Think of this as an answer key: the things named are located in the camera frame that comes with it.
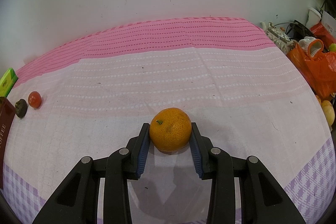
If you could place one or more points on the silver foil packet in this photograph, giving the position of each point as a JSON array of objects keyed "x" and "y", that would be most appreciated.
[{"x": 280, "y": 39}]

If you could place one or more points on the green tissue box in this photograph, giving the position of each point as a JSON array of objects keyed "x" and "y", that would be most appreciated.
[{"x": 7, "y": 82}]

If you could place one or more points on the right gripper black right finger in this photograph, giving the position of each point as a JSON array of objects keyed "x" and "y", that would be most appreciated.
[{"x": 263, "y": 200}]

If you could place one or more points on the red package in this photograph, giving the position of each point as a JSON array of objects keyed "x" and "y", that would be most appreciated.
[{"x": 320, "y": 32}]

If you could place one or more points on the pink purple checkered tablecloth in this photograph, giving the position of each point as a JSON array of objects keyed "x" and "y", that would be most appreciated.
[{"x": 232, "y": 81}]

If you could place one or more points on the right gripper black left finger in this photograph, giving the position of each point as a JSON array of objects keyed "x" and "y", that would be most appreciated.
[{"x": 75, "y": 200}]

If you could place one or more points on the white paper cup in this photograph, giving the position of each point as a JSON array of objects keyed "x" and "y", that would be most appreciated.
[{"x": 313, "y": 18}]

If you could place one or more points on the dark passion fruit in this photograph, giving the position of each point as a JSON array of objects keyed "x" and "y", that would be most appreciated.
[{"x": 21, "y": 108}]

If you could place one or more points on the orange mandarin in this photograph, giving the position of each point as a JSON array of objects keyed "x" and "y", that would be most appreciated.
[{"x": 170, "y": 130}]

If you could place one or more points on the gold metal tin tray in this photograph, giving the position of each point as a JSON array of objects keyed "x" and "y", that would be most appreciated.
[{"x": 7, "y": 112}]

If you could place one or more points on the white orange glove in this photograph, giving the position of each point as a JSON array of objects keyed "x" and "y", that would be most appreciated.
[{"x": 311, "y": 46}]

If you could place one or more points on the yellow pear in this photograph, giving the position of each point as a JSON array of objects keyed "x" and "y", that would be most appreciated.
[{"x": 328, "y": 111}]

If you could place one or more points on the orange plastic bag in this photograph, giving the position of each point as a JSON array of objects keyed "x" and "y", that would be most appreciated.
[{"x": 318, "y": 71}]

